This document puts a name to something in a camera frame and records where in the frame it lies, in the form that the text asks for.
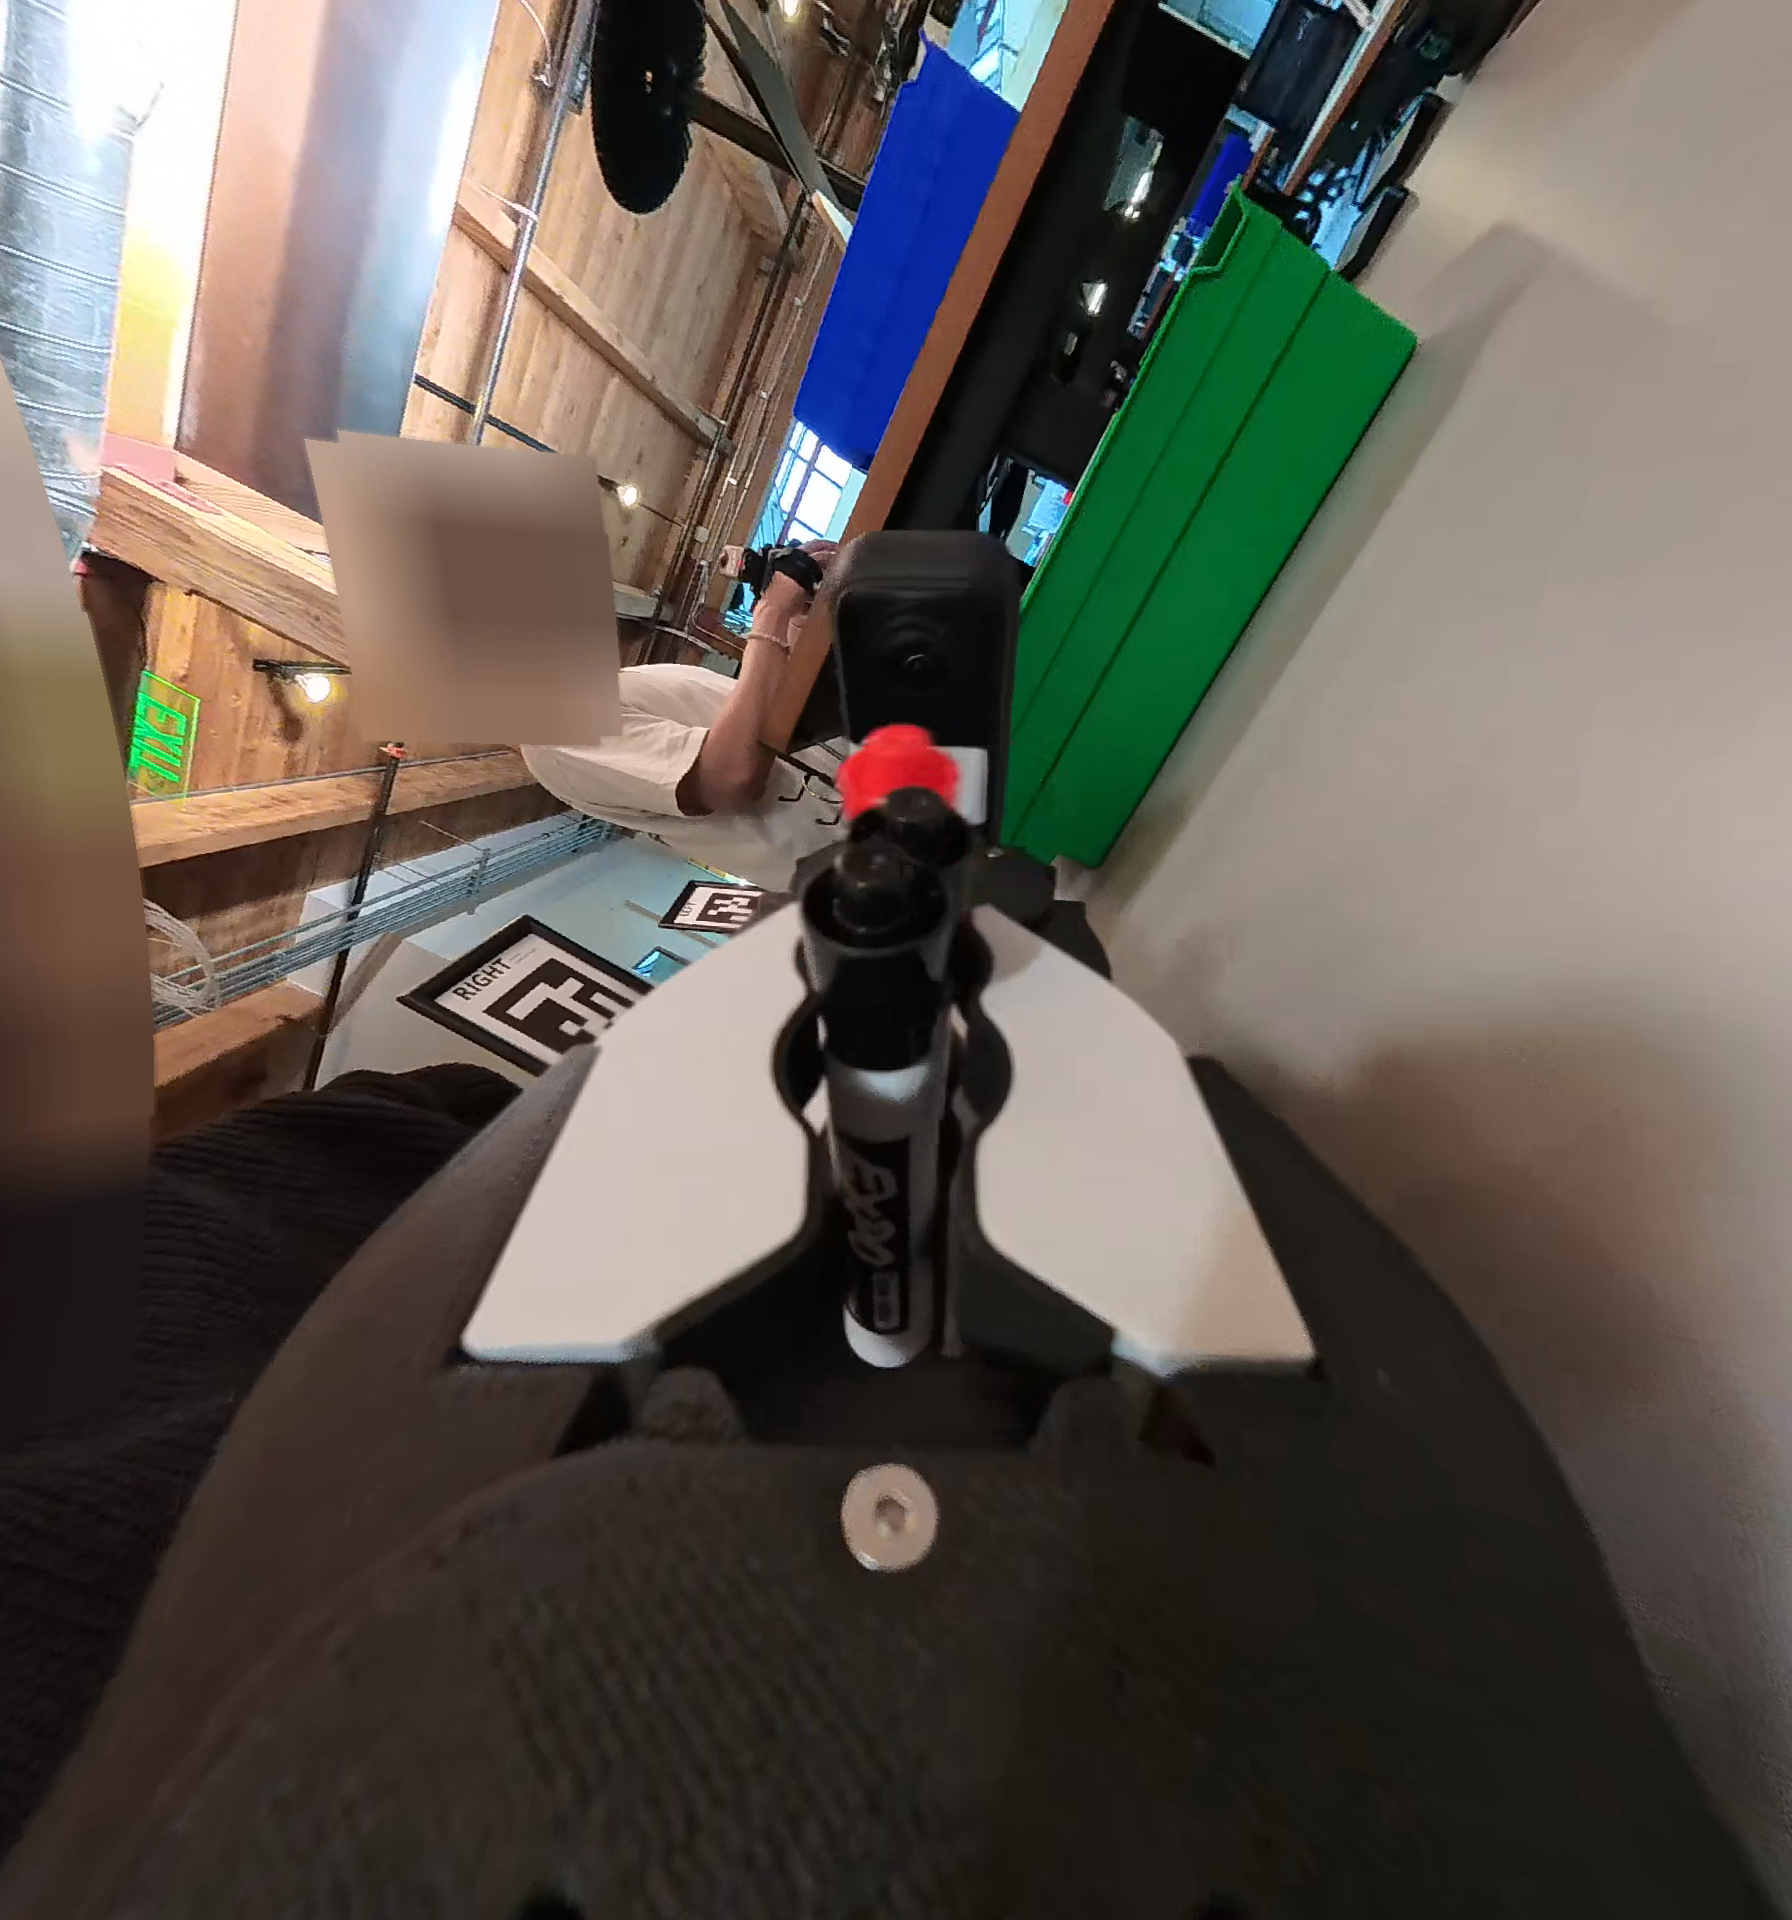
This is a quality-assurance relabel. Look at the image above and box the red dry-erase marker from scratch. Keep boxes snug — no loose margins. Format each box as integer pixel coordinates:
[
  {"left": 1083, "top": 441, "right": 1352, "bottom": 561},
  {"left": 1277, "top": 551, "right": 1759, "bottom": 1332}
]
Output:
[{"left": 836, "top": 726, "right": 960, "bottom": 820}]

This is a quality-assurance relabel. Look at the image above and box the grey steel column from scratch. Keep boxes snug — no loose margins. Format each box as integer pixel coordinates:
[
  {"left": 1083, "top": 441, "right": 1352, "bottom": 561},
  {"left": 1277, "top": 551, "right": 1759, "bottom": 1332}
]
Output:
[{"left": 175, "top": 0, "right": 505, "bottom": 476}]

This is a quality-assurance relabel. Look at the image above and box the large silver ventilation duct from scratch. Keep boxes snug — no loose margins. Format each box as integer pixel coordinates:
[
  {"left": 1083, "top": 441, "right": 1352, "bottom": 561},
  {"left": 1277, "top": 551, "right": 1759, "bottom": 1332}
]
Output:
[{"left": 0, "top": 0, "right": 140, "bottom": 519}]

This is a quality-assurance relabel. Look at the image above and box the green plastic bin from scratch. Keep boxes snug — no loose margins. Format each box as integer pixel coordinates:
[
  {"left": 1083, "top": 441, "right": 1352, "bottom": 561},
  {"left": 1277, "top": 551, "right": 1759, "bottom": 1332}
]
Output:
[{"left": 992, "top": 184, "right": 1421, "bottom": 870}]

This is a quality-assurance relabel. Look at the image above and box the wooden beam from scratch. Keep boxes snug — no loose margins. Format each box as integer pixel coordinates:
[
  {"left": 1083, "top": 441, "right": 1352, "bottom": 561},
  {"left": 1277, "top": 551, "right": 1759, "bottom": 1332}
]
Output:
[{"left": 79, "top": 443, "right": 351, "bottom": 670}]

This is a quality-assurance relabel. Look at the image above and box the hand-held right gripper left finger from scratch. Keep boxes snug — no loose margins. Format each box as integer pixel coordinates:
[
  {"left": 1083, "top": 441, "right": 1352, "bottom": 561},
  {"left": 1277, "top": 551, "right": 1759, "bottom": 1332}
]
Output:
[{"left": 460, "top": 919, "right": 833, "bottom": 1367}]

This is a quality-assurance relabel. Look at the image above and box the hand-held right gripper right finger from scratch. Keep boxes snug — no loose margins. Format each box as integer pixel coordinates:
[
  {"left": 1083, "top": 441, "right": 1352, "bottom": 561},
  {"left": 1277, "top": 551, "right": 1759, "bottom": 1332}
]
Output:
[{"left": 944, "top": 912, "right": 1316, "bottom": 1376}]

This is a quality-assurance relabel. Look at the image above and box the green exit sign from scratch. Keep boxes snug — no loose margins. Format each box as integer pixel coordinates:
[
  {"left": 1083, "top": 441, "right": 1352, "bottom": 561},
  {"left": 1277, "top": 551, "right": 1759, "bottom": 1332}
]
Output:
[{"left": 125, "top": 671, "right": 200, "bottom": 804}]

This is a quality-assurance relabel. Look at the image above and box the large black-white tag card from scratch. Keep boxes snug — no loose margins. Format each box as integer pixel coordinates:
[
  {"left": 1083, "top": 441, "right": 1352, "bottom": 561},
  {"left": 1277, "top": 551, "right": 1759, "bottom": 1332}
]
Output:
[{"left": 399, "top": 915, "right": 658, "bottom": 1073}]

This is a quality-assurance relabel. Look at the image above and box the black dry-erase marker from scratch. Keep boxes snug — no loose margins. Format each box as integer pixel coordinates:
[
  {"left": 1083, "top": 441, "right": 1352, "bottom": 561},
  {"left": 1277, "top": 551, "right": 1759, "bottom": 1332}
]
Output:
[
  {"left": 798, "top": 840, "right": 977, "bottom": 1371},
  {"left": 848, "top": 794, "right": 977, "bottom": 917}
]

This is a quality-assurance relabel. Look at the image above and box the black round fan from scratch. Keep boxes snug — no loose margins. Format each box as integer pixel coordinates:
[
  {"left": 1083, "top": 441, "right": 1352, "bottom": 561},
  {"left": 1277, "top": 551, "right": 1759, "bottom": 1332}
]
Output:
[{"left": 584, "top": 0, "right": 712, "bottom": 215}]

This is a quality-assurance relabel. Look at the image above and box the grey wire coil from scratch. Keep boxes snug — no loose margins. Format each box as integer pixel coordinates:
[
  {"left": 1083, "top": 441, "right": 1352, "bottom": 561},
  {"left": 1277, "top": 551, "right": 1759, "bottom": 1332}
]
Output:
[{"left": 147, "top": 900, "right": 223, "bottom": 1022}]

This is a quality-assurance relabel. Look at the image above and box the person's black sweater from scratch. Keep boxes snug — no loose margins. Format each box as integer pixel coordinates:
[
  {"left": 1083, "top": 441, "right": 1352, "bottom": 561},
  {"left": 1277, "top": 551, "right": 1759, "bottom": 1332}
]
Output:
[{"left": 0, "top": 1066, "right": 522, "bottom": 1908}]

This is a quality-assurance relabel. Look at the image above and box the metal conduit pipe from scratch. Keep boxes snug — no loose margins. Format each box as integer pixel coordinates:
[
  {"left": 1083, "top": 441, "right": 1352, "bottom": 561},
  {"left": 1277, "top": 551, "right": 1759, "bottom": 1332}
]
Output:
[{"left": 465, "top": 0, "right": 568, "bottom": 453}]

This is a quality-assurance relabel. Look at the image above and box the wire mesh cable tray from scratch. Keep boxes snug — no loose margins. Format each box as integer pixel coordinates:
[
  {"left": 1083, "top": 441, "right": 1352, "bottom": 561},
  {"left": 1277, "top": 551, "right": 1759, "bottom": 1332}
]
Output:
[{"left": 147, "top": 819, "right": 612, "bottom": 1037}]

